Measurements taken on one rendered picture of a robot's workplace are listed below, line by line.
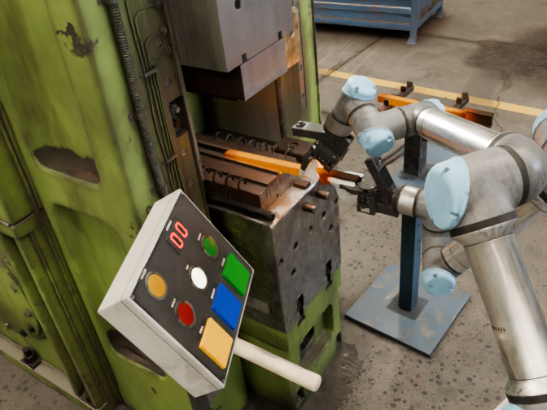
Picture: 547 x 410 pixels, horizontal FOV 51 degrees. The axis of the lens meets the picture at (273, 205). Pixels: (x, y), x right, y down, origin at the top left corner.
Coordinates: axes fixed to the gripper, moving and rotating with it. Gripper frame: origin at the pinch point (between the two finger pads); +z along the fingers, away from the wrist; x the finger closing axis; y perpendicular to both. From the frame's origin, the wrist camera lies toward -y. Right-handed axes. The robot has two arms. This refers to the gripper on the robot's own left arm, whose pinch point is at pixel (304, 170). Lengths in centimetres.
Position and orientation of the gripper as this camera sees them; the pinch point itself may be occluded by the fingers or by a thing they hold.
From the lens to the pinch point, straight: 162.7
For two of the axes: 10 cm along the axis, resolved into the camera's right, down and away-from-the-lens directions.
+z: -3.2, 5.8, 7.5
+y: 7.7, 6.2, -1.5
